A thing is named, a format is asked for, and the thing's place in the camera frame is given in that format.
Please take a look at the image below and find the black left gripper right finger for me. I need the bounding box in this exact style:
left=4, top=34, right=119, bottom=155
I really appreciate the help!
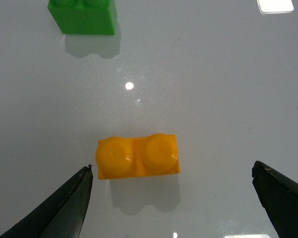
left=252, top=161, right=298, bottom=238

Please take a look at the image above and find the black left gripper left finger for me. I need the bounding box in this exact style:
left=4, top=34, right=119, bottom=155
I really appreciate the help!
left=0, top=165, right=93, bottom=238

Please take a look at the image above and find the yellow two-stud block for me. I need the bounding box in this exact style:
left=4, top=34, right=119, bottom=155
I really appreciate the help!
left=95, top=133, right=180, bottom=179

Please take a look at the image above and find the green block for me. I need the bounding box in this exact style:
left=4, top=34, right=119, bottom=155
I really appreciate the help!
left=48, top=0, right=117, bottom=36

